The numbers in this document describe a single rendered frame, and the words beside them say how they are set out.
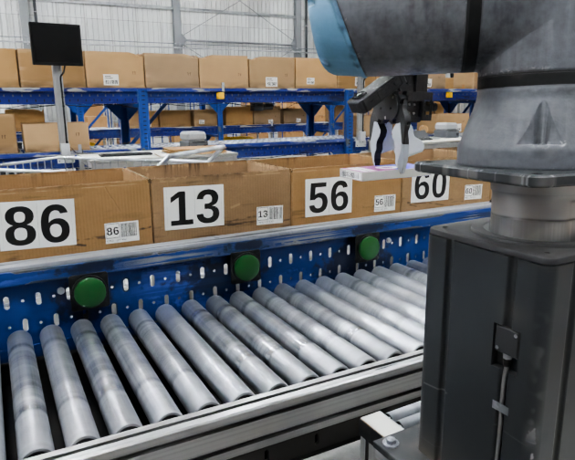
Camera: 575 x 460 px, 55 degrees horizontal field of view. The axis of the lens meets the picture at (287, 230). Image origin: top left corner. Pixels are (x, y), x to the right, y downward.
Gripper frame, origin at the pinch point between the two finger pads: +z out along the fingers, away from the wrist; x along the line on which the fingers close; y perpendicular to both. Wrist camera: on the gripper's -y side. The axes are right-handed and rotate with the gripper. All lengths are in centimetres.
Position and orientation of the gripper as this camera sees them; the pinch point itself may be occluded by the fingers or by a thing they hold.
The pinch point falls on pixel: (386, 165)
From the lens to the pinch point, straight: 108.1
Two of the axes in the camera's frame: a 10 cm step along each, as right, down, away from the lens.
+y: 8.9, -0.7, 4.4
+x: -4.5, -1.9, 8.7
